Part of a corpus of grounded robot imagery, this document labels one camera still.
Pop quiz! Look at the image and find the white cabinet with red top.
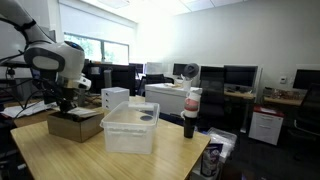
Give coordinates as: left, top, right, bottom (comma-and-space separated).
247, 105, 285, 147

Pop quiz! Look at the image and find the black desk partition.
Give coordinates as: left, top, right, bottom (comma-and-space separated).
86, 63, 137, 97

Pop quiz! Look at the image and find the small dark computer monitor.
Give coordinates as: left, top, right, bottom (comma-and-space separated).
172, 62, 188, 77

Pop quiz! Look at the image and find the tall black office chair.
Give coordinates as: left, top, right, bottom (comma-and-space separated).
198, 65, 226, 129

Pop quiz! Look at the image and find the large white lidded storage box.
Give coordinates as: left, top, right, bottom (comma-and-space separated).
144, 82, 188, 117

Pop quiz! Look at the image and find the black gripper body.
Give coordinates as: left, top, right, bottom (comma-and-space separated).
54, 86, 79, 106

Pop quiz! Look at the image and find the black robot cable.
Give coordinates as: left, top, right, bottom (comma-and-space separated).
0, 16, 69, 116

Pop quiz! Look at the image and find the clear plastic bag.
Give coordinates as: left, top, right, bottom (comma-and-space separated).
205, 126, 239, 158

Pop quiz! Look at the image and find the white mug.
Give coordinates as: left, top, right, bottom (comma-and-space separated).
180, 78, 194, 92

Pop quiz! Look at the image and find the white three-knob drawer cabinet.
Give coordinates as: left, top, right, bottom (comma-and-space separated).
100, 86, 131, 112

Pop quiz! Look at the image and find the large dark computer monitor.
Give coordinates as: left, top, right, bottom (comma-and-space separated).
223, 64, 260, 89

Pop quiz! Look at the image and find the dark blue bag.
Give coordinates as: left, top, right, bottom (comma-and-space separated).
159, 112, 185, 127

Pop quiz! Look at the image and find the brown cardboard box with label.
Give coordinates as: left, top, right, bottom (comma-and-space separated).
46, 106, 105, 144

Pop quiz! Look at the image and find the white papers pile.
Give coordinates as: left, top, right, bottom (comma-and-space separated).
0, 99, 59, 120

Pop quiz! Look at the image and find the purple snack bag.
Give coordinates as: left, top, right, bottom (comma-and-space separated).
199, 143, 224, 178

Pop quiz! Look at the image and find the grey cylinder speaker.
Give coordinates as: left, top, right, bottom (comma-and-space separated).
103, 69, 113, 89

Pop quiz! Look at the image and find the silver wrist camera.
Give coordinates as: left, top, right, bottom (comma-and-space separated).
77, 75, 93, 91

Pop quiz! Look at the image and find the tan flat paper item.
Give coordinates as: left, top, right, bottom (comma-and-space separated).
164, 82, 183, 89

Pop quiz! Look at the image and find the grey round object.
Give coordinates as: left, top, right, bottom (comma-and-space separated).
182, 62, 201, 81

